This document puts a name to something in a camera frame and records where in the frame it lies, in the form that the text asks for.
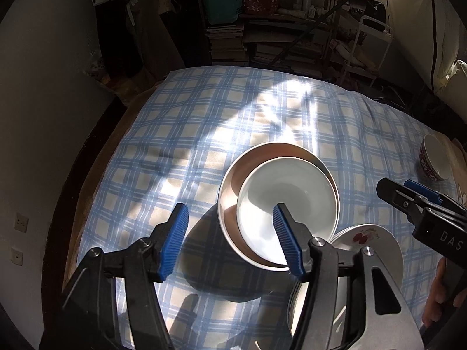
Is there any blue plaid cloth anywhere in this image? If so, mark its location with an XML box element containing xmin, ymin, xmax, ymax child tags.
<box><xmin>78</xmin><ymin>66</ymin><xmax>461</xmax><ymax>350</ymax></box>

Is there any small red patterned bowl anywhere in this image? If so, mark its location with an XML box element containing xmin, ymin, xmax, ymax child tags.
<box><xmin>419</xmin><ymin>134</ymin><xmax>454</xmax><ymax>182</ymax></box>

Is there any large red patterned bowl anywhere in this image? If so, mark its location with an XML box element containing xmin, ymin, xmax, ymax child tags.
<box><xmin>218</xmin><ymin>142</ymin><xmax>341</xmax><ymax>271</ymax></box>

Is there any person's right hand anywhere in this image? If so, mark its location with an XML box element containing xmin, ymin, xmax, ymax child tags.
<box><xmin>422</xmin><ymin>257</ymin><xmax>449</xmax><ymax>329</ymax></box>

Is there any wooden shelf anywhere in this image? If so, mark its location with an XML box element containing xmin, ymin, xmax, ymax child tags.
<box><xmin>193</xmin><ymin>0</ymin><xmax>351</xmax><ymax>79</ymax></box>

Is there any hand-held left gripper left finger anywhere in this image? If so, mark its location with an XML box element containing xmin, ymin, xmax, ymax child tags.
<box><xmin>40</xmin><ymin>203</ymin><xmax>190</xmax><ymax>350</ymax></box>

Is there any teal bag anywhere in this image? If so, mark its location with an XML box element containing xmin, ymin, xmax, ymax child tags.
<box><xmin>202</xmin><ymin>0</ymin><xmax>244</xmax><ymax>25</ymax></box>

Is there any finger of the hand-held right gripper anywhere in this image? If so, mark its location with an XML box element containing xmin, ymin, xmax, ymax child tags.
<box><xmin>403</xmin><ymin>179</ymin><xmax>467</xmax><ymax>214</ymax></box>
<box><xmin>376</xmin><ymin>177</ymin><xmax>427</xmax><ymax>224</ymax></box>

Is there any plain white bowl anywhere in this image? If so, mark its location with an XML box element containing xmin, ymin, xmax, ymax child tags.
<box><xmin>236</xmin><ymin>157</ymin><xmax>338</xmax><ymax>266</ymax></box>

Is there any white metal cart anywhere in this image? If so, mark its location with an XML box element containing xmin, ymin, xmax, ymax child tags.
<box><xmin>327</xmin><ymin>15</ymin><xmax>394</xmax><ymax>89</ymax></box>

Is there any small white cherry plate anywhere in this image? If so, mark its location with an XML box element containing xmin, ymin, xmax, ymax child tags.
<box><xmin>292</xmin><ymin>224</ymin><xmax>404</xmax><ymax>336</ymax></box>

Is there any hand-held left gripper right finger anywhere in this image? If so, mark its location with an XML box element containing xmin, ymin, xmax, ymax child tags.
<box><xmin>273</xmin><ymin>203</ymin><xmax>426</xmax><ymax>350</ymax></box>

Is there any stack of books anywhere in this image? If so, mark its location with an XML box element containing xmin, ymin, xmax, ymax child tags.
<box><xmin>205</xmin><ymin>24</ymin><xmax>246</xmax><ymax>65</ymax></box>

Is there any large white cherry plate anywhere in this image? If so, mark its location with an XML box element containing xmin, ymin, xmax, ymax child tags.
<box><xmin>287</xmin><ymin>226</ymin><xmax>404</xmax><ymax>350</ymax></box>

